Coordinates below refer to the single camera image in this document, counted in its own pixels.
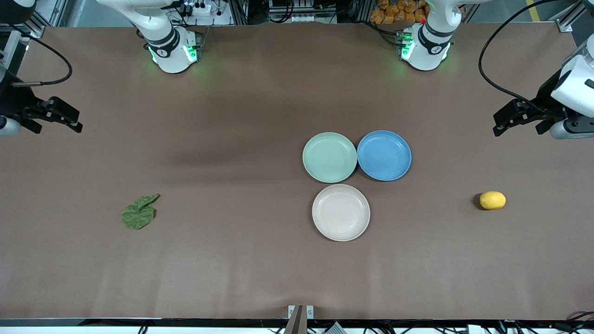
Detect metal camera post bracket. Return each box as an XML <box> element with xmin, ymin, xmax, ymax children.
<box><xmin>284</xmin><ymin>305</ymin><xmax>315</xmax><ymax>334</ymax></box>

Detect green lettuce leaf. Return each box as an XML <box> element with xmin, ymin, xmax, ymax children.
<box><xmin>121</xmin><ymin>193</ymin><xmax>160</xmax><ymax>231</ymax></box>

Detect light green plate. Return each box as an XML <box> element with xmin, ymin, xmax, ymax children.
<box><xmin>303</xmin><ymin>132</ymin><xmax>358</xmax><ymax>183</ymax></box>

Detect blue plate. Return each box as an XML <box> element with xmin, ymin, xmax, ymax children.
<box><xmin>357</xmin><ymin>130</ymin><xmax>412</xmax><ymax>181</ymax></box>

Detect yellow lemon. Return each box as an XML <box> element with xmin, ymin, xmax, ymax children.
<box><xmin>479</xmin><ymin>191</ymin><xmax>506</xmax><ymax>210</ymax></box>

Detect aluminium frame profile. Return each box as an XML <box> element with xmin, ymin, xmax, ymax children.
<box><xmin>550</xmin><ymin>0</ymin><xmax>586</xmax><ymax>33</ymax></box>
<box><xmin>0</xmin><ymin>0</ymin><xmax>70</xmax><ymax>39</ymax></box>

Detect beige plate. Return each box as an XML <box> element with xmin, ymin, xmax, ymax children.
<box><xmin>312</xmin><ymin>184</ymin><xmax>371</xmax><ymax>242</ymax></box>

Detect bag of orange fruit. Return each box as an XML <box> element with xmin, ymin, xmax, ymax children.
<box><xmin>370</xmin><ymin>0</ymin><xmax>427</xmax><ymax>24</ymax></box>

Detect white power strip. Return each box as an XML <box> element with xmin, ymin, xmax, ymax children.
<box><xmin>183</xmin><ymin>0</ymin><xmax>212</xmax><ymax>17</ymax></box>

